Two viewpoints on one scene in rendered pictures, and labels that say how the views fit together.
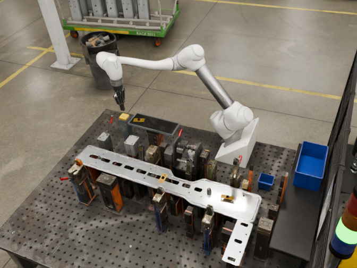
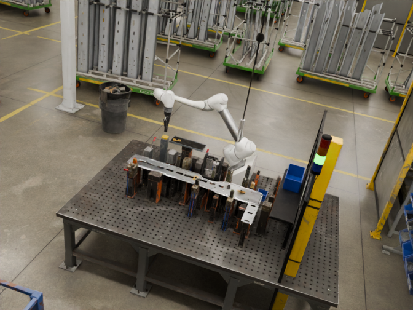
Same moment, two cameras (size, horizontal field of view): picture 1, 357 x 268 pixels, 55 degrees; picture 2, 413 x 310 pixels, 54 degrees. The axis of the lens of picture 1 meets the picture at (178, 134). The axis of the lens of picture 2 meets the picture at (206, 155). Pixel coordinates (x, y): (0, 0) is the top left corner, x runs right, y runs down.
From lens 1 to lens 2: 1.93 m
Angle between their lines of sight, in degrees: 16
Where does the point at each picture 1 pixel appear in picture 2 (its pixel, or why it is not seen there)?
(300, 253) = (288, 219)
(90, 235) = (137, 215)
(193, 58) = (220, 102)
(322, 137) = not seen: hidden behind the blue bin
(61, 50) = (71, 94)
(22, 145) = (38, 168)
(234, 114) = (243, 144)
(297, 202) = (286, 197)
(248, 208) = (255, 198)
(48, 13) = (68, 60)
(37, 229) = (95, 208)
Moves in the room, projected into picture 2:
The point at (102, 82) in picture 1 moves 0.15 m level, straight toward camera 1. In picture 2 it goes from (110, 126) to (112, 131)
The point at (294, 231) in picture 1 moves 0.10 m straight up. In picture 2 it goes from (284, 210) to (287, 201)
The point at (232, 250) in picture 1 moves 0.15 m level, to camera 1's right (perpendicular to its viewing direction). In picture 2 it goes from (247, 217) to (263, 217)
